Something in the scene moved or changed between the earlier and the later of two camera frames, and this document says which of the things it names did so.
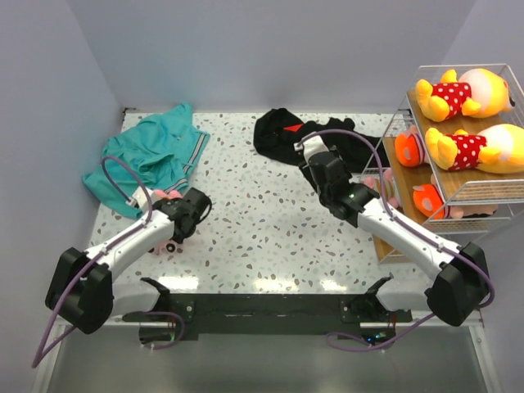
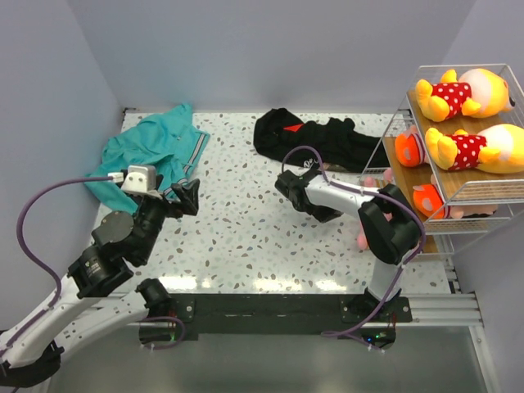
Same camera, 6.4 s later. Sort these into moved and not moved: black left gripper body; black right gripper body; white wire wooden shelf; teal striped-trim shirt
Moved: black right gripper body; black left gripper body
Not moved: teal striped-trim shirt; white wire wooden shelf
